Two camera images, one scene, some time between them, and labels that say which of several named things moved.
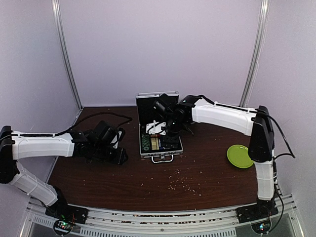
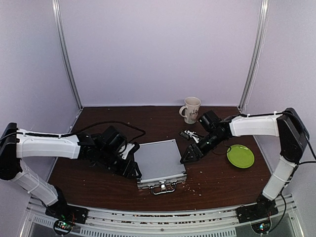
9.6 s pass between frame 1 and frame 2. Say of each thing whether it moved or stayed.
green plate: stayed
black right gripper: moved
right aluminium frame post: stayed
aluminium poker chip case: moved
